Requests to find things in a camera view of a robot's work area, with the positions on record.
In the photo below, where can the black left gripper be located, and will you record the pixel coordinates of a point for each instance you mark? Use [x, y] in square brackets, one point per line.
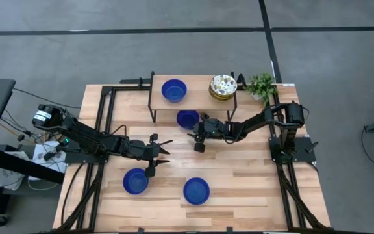
[138, 150]

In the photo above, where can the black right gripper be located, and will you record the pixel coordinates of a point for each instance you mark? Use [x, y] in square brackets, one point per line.
[213, 130]

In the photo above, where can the blue plastic bowl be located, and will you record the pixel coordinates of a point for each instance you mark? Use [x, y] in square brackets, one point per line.
[174, 91]
[196, 191]
[135, 182]
[185, 119]

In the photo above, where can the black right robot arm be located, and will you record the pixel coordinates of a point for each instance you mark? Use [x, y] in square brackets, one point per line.
[255, 122]

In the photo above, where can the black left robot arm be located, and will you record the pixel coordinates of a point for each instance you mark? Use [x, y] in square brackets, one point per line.
[76, 130]

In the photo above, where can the wooden shelf with black legs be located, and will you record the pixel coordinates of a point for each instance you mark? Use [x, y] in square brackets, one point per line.
[196, 97]

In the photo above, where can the small potted green plant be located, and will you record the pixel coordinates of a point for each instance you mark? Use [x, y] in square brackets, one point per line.
[261, 86]

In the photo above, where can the white paper sheet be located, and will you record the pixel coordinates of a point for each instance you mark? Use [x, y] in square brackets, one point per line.
[39, 156]

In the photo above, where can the black metal beam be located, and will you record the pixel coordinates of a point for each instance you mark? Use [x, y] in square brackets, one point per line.
[21, 165]

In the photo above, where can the white cloth bag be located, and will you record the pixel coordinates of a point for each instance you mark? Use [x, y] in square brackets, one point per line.
[5, 177]

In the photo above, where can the black caster wheel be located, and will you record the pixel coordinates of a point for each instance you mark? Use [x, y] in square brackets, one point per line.
[0, 221]

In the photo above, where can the black aluminium table frame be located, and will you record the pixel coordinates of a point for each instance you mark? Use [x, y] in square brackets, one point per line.
[125, 87]

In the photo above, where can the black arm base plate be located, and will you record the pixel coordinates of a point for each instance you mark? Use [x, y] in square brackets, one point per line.
[304, 148]
[76, 157]

